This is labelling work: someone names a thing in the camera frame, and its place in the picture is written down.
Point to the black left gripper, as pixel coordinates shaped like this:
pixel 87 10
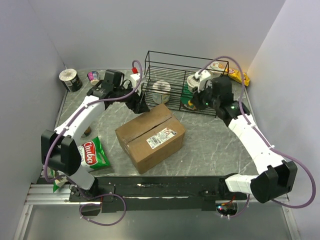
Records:
pixel 137 105

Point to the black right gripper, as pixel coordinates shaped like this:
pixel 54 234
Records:
pixel 196 99

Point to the brown cardboard box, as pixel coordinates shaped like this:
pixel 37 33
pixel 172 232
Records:
pixel 151 137

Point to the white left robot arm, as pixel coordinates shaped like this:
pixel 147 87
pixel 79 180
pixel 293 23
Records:
pixel 59 147

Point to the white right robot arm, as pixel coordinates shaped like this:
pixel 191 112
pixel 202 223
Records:
pixel 275 176

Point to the green canister in basket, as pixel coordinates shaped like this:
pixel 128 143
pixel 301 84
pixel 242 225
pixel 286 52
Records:
pixel 185 98

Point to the white lidded jar in basket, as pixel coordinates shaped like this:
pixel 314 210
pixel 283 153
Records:
pixel 161 92

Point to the white yogurt cup behind basket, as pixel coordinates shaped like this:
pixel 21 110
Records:
pixel 216 69

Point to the yellow snack bag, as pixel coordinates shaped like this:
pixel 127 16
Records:
pixel 236 75

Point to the pink yogurt cup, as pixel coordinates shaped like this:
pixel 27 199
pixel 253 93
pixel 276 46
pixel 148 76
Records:
pixel 93 77

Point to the small brown jar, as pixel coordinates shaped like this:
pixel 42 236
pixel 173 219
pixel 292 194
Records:
pixel 87 132

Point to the green Chuba chips bag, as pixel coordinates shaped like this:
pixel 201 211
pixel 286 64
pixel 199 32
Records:
pixel 93 158

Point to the black can white lid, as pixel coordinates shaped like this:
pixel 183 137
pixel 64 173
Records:
pixel 70 79

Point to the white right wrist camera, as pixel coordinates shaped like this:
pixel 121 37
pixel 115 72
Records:
pixel 203 77

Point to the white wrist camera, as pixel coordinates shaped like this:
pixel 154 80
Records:
pixel 135 78
pixel 203 77

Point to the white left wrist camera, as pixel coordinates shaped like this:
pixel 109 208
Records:
pixel 135 78

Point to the black wire basket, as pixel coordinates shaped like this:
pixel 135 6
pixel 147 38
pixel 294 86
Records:
pixel 174 69

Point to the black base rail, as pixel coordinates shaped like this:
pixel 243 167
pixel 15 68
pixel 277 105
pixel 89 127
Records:
pixel 150 193

